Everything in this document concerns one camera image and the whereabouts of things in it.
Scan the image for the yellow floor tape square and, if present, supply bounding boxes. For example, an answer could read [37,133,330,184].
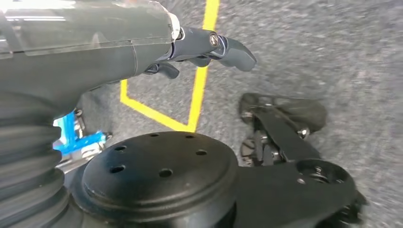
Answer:
[120,0,221,133]

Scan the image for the blue metal rack with casters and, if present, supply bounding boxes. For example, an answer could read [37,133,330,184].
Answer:
[53,108,113,161]

